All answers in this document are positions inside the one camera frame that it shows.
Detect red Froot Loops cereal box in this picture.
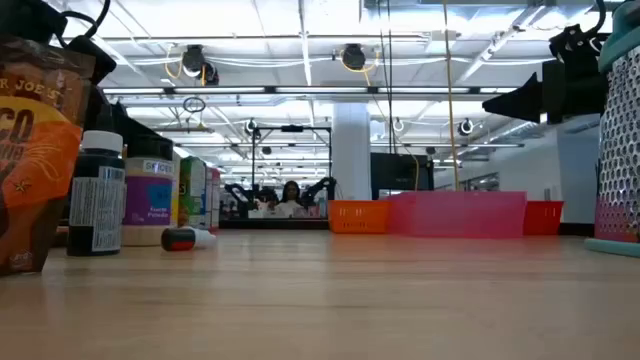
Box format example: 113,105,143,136
212,167,223,231

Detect red plastic basket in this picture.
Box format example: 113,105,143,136
523,200,565,236

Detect green cereal box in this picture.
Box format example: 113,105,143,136
178,155,214,230

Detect dark bottle with black nozzle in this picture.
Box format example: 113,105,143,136
67,94,126,257

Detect small dark dropper bottle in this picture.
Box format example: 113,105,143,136
160,226,218,252

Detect spice jar with purple label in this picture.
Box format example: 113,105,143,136
121,134,176,247

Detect pink plastic bin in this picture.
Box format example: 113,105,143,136
387,190,528,239

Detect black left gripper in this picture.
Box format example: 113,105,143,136
64,34,172,147

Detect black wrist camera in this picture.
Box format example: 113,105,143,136
0,0,69,44
548,23,602,64

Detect black aluminium table frame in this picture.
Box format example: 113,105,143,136
54,217,597,237

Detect white building column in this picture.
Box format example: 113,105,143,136
332,102,372,201

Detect orange taco seasoning mix packet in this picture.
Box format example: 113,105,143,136
0,34,97,277

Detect black monitor screen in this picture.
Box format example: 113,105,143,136
370,152,435,200

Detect black workstation frame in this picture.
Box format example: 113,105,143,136
251,124,333,194

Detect long light strip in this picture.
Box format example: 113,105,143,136
102,85,519,96

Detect black hanging cable reel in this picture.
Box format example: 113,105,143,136
180,43,220,86
341,43,367,71

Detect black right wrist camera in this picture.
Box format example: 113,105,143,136
548,23,602,64

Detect black hanging cables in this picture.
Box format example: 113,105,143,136
377,0,396,154

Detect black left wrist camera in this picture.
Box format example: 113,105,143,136
0,0,69,44

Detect person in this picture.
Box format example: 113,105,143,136
272,180,309,219

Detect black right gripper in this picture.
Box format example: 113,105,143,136
481,59,609,125

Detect teal metal box grater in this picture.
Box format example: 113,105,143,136
584,0,640,259

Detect orange plastic basket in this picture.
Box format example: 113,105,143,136
328,199,391,235

